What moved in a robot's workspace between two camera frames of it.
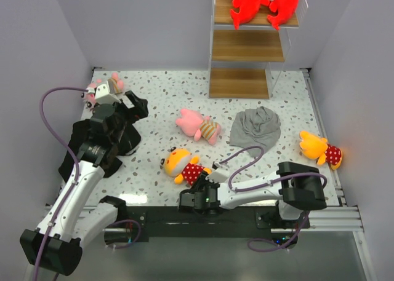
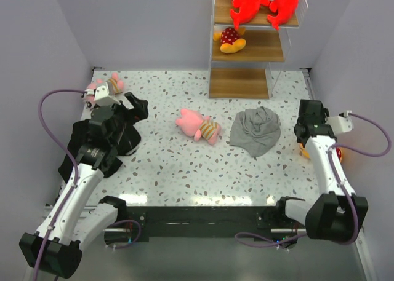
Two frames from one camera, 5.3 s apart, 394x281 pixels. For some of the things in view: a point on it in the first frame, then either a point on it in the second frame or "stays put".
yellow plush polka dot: x=181 y=162 → x=231 y=40
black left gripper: x=140 y=110 stays put
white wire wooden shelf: x=245 y=61 stays put
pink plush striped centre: x=193 y=123 stays put
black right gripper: x=201 y=180 → x=324 y=113
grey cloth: x=254 y=126 stays put
